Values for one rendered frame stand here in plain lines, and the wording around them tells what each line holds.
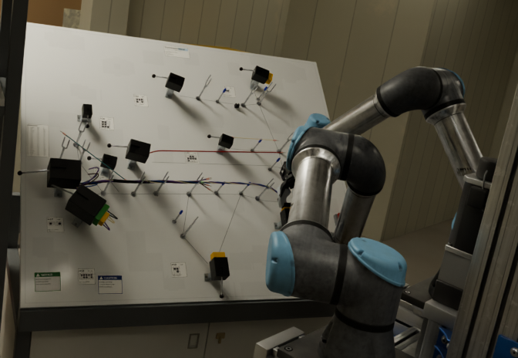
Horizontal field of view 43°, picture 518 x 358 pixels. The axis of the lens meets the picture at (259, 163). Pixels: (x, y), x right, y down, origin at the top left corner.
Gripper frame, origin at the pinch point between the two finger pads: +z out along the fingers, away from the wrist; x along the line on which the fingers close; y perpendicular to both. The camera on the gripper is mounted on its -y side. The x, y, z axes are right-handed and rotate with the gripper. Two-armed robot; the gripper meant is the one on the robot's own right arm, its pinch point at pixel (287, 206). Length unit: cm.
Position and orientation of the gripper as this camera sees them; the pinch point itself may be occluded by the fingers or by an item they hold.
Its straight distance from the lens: 230.6
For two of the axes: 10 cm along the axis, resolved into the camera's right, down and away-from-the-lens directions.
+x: -9.1, -0.8, -4.1
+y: -2.9, -6.0, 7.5
